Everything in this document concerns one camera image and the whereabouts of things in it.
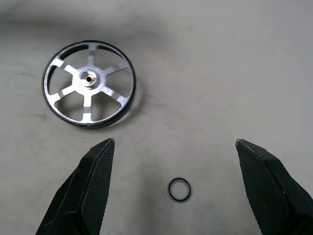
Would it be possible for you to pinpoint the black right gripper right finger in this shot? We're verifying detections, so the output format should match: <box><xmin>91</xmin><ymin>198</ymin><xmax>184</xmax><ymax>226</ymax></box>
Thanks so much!
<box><xmin>235</xmin><ymin>139</ymin><xmax>313</xmax><ymax>235</ymax></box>

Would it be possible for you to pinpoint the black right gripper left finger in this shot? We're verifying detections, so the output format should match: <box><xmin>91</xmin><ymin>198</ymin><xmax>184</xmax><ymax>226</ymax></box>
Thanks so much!
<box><xmin>35</xmin><ymin>138</ymin><xmax>115</xmax><ymax>235</ymax></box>

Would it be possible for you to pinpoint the silver spoked rotor wheel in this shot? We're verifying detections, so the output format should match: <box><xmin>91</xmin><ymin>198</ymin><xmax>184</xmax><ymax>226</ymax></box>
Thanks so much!
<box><xmin>43</xmin><ymin>40</ymin><xmax>136</xmax><ymax>128</ymax></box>

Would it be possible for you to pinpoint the small black O-ring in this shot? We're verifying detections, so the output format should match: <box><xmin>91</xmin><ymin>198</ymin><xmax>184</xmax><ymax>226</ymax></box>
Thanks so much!
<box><xmin>167</xmin><ymin>177</ymin><xmax>192</xmax><ymax>203</ymax></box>

